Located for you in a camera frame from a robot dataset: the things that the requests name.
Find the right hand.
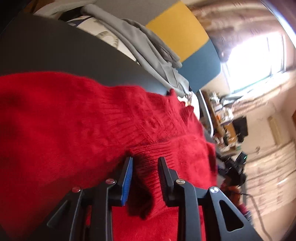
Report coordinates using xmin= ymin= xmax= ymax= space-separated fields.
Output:
xmin=220 ymin=182 xmax=248 ymax=215

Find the grey yellow blue chair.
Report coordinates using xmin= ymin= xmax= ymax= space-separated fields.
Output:
xmin=94 ymin=0 xmax=221 ymax=140

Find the pink patterned curtain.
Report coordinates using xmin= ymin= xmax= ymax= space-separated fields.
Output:
xmin=187 ymin=1 xmax=295 ymax=64

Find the black monitor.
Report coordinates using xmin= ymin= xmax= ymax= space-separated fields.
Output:
xmin=232 ymin=116 xmax=248 ymax=143

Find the red knit sweater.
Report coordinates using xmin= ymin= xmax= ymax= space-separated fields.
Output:
xmin=1 ymin=72 xmax=217 ymax=240

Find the white printed cushion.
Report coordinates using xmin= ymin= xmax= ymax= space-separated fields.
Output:
xmin=67 ymin=16 xmax=200 ymax=120

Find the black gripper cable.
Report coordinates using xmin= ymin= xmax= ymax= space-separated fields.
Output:
xmin=240 ymin=192 xmax=273 ymax=241

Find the wall air conditioner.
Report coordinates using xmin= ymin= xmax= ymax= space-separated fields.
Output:
xmin=267 ymin=116 xmax=282 ymax=146

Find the grey garment on chair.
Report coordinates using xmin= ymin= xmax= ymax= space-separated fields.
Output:
xmin=35 ymin=1 xmax=189 ymax=97

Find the cluttered wooden desk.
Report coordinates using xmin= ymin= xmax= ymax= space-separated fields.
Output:
xmin=201 ymin=90 xmax=240 ymax=155

